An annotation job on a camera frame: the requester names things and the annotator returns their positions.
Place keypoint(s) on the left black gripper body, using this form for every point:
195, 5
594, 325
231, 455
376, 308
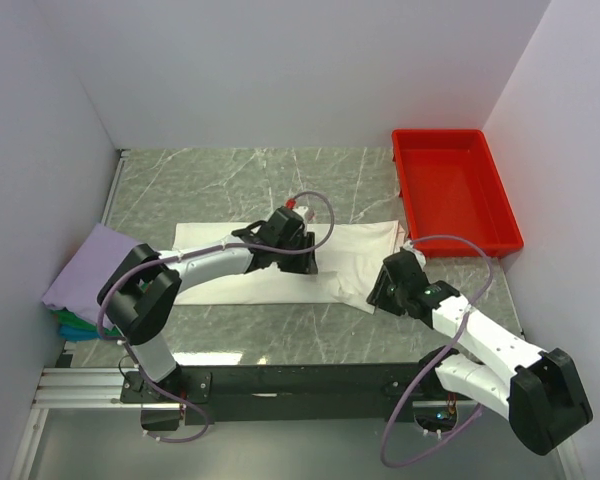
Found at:
295, 263

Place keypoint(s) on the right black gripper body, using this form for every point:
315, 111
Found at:
389, 297

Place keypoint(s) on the white t-shirt red print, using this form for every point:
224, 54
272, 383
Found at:
348, 266

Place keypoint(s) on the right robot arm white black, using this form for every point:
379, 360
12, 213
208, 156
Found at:
538, 392

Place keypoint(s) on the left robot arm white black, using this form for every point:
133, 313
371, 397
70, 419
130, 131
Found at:
139, 296

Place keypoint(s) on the red plastic bin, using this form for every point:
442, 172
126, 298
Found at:
449, 185

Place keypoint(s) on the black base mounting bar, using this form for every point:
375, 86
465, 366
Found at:
233, 393

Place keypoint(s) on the folded lavender t-shirt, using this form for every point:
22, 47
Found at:
78, 284

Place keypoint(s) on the folded green t-shirt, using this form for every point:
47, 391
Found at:
69, 319

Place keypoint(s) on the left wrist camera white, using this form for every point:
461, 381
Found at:
305, 212

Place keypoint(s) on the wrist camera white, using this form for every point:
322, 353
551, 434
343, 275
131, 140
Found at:
305, 212
419, 255

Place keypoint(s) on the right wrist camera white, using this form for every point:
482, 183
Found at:
419, 255

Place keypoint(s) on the aluminium rail frame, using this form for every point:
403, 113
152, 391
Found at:
270, 422

